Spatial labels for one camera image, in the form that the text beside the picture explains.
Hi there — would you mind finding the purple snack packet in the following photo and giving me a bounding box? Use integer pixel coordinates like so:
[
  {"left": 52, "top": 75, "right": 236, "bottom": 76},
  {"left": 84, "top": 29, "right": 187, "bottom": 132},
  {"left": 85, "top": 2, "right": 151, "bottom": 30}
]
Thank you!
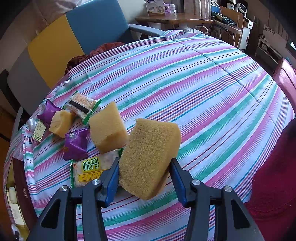
[
  {"left": 63, "top": 128, "right": 88, "bottom": 161},
  {"left": 37, "top": 99, "right": 62, "bottom": 128}
]

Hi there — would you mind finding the white shelf unit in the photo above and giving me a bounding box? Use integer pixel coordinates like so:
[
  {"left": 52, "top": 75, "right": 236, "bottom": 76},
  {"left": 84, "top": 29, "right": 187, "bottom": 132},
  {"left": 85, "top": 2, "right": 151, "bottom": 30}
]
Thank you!
[{"left": 255, "top": 25, "right": 288, "bottom": 69}]

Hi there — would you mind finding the pink patterned curtain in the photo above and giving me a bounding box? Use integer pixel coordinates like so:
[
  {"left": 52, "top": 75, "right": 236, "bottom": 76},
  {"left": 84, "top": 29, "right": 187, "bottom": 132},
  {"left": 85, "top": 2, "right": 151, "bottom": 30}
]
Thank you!
[{"left": 184, "top": 0, "right": 211, "bottom": 21}]

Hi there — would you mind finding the red blanket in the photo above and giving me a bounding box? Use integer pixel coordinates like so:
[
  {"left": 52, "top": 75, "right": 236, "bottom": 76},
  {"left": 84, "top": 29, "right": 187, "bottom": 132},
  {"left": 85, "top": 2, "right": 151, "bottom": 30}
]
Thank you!
[{"left": 245, "top": 58, "right": 296, "bottom": 241}]

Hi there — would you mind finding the wooden side desk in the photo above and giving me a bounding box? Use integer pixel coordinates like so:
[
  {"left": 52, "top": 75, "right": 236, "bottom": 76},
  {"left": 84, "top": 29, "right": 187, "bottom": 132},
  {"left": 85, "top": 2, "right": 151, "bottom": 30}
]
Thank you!
[{"left": 135, "top": 13, "right": 213, "bottom": 27}]

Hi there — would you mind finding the gold tin box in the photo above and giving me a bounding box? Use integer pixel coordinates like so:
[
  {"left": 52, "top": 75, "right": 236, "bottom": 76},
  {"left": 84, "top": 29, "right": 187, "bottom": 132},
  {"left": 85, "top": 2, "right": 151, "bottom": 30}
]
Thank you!
[{"left": 4, "top": 158, "right": 37, "bottom": 237}]

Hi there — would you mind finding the Weidan cracker packet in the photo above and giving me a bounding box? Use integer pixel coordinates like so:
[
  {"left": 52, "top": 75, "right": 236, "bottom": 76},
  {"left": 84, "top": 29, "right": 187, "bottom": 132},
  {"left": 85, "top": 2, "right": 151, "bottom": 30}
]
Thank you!
[{"left": 70, "top": 148, "right": 124, "bottom": 188}]

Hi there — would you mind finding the white towel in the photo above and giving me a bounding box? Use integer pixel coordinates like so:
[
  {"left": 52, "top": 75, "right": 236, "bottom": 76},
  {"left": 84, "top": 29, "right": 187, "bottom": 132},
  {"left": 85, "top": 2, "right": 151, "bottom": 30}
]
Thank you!
[{"left": 8, "top": 186, "right": 18, "bottom": 204}]

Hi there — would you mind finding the cream ointment box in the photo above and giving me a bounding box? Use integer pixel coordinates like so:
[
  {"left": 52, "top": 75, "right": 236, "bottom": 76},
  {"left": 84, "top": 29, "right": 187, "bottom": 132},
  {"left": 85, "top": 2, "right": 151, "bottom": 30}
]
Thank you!
[{"left": 11, "top": 203, "right": 25, "bottom": 226}]

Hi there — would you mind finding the small white ball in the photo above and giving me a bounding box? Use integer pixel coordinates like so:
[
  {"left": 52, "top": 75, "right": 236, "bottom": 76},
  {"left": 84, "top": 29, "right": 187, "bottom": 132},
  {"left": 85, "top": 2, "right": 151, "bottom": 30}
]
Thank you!
[{"left": 27, "top": 118, "right": 38, "bottom": 133}]

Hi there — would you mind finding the white product box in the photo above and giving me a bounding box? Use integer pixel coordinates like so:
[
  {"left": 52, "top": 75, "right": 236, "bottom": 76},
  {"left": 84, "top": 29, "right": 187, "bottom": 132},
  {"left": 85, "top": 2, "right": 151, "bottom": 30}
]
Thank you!
[{"left": 145, "top": 0, "right": 165, "bottom": 16}]

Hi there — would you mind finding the tan sponge cake block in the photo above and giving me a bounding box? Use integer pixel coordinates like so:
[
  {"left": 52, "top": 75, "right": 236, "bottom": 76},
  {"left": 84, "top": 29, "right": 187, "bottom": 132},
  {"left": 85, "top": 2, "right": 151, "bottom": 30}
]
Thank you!
[{"left": 49, "top": 109, "right": 75, "bottom": 138}]

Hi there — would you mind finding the small green essential oil box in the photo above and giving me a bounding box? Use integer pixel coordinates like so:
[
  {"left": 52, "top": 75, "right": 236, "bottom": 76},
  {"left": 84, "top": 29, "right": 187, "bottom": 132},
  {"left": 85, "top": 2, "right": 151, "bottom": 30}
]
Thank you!
[{"left": 33, "top": 120, "right": 46, "bottom": 142}]

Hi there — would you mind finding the dark red cloth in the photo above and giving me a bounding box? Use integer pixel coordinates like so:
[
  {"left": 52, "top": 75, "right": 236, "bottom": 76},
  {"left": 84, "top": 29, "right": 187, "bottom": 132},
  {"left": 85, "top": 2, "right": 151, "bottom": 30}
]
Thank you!
[{"left": 65, "top": 42, "right": 125, "bottom": 74}]

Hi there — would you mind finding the dark striped cracker packet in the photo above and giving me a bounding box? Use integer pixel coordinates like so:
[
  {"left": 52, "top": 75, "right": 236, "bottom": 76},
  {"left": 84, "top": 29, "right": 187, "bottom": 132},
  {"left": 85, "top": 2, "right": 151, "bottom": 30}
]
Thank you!
[{"left": 63, "top": 90, "right": 101, "bottom": 125}]

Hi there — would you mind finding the grey yellow blue chair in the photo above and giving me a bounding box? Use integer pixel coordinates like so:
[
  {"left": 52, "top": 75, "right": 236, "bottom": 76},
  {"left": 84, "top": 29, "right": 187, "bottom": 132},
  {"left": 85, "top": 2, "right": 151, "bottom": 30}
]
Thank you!
[{"left": 1, "top": 1, "right": 163, "bottom": 128}]

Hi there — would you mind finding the striped bed sheet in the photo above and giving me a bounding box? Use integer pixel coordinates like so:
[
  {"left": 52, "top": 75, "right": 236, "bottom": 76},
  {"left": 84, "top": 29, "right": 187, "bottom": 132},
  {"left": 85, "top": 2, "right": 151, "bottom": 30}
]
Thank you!
[{"left": 3, "top": 30, "right": 295, "bottom": 240}]

